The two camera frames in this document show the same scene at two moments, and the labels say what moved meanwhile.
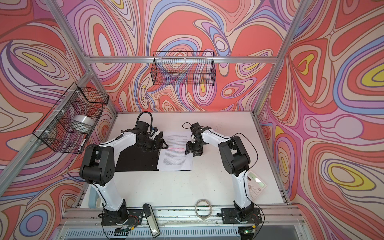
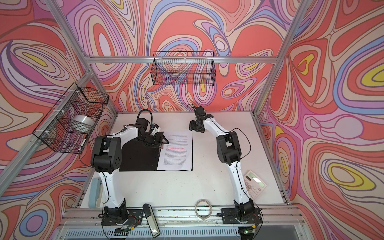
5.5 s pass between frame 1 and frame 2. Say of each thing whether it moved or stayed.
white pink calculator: stayed
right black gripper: moved
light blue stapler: stayed
